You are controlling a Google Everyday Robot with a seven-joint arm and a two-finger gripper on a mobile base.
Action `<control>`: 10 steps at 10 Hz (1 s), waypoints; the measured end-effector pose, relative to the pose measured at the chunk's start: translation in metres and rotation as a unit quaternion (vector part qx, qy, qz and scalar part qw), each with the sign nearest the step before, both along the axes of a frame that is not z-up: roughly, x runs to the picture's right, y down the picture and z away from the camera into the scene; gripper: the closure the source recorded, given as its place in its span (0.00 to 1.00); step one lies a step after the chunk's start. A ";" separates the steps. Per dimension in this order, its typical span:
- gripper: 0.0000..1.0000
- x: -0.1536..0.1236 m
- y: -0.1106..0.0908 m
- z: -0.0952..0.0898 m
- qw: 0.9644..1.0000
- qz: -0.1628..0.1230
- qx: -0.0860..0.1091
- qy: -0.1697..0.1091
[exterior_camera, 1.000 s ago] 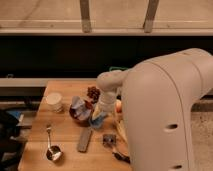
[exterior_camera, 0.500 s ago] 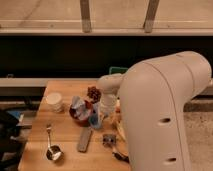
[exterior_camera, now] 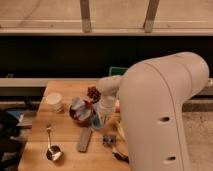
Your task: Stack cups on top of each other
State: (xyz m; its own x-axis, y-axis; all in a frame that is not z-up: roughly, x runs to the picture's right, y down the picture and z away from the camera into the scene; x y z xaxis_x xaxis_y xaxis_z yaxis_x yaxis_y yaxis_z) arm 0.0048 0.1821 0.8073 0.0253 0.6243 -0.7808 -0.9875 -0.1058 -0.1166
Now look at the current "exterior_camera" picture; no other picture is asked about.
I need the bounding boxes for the grey rectangular block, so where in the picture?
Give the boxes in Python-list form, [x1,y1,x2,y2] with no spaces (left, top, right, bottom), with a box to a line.
[77,127,92,153]

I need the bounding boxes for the green plastic tray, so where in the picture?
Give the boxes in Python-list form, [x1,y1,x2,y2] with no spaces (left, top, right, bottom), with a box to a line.
[109,67,127,76]

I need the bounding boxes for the metal measuring spoon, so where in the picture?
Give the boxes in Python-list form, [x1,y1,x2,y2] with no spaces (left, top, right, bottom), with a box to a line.
[46,124,62,162]

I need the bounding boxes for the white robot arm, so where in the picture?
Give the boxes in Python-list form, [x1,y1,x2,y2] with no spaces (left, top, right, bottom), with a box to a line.
[97,52,209,171]

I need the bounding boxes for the white cup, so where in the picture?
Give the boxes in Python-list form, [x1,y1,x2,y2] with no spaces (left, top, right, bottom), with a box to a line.
[45,93,63,113]

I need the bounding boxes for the dark grape bunch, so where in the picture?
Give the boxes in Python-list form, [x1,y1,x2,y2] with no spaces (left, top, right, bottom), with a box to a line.
[87,86,101,103]

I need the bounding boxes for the wooden table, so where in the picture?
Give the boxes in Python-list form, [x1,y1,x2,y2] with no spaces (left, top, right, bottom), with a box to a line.
[18,80,130,171]

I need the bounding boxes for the light blue crumpled cloth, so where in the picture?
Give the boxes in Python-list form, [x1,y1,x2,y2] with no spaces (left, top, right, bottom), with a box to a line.
[70,97,91,121]

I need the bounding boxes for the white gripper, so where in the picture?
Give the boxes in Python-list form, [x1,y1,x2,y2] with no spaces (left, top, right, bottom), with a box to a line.
[98,96,116,124]

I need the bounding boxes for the black object at left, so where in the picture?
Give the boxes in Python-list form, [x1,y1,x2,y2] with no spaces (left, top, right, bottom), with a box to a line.
[0,109,22,171]

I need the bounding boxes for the black-handled metal tool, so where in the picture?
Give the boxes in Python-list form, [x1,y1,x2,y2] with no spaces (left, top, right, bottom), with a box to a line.
[102,134,129,163]

